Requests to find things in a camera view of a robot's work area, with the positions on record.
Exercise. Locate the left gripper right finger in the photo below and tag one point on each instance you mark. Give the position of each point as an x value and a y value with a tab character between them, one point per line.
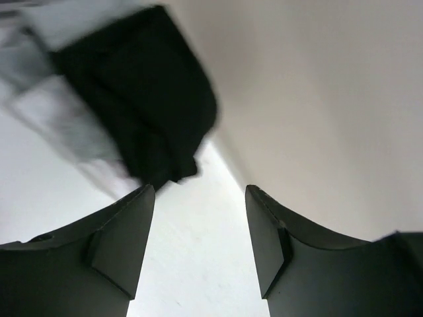
305	269

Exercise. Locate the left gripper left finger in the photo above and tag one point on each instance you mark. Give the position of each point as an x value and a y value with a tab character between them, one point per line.
90	267

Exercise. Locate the black tank top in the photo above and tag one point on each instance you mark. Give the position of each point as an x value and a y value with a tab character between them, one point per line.
142	81

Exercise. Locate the folded grey tank top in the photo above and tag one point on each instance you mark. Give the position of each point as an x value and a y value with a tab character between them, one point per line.
45	102

